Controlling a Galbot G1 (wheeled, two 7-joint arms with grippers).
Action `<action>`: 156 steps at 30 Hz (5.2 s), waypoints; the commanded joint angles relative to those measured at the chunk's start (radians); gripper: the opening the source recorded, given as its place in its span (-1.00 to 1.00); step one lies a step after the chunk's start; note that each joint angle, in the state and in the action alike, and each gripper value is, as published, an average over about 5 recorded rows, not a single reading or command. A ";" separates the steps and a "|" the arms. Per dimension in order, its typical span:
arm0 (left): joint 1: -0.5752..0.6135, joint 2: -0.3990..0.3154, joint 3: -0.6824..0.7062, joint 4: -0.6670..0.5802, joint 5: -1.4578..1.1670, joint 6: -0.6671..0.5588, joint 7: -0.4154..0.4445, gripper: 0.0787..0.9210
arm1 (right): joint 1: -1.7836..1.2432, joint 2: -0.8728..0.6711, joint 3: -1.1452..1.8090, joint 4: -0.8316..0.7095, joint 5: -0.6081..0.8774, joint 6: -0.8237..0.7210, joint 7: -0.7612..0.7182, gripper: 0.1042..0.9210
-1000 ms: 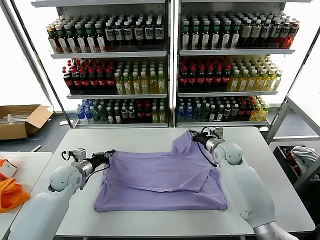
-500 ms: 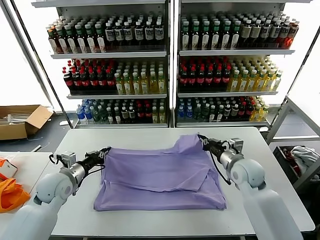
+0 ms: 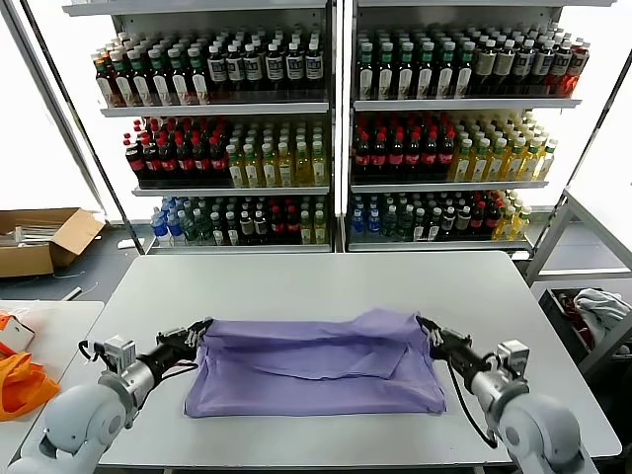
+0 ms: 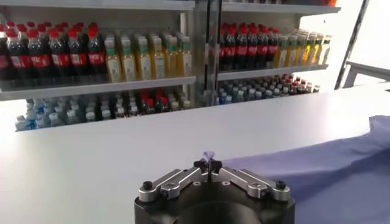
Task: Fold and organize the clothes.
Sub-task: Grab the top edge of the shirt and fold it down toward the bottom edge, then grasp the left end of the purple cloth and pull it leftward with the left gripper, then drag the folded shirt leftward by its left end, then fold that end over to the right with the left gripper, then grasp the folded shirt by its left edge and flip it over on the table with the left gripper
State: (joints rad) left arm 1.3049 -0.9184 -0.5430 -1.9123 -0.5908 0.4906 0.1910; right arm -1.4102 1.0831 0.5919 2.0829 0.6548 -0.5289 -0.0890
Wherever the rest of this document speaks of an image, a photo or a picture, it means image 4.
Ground purple t-shirt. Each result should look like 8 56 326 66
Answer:
202 114 390 224

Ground grey metal frame table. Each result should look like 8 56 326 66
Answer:
342 60 390 89

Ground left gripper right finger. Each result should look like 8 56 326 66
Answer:
210 159 291 202

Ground dark slanted pole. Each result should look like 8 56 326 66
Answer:
334 0 371 91

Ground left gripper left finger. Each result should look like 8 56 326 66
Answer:
138 158 210 203

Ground grey metal shelf unit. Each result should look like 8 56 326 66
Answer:
210 0 342 106
0 0 214 132

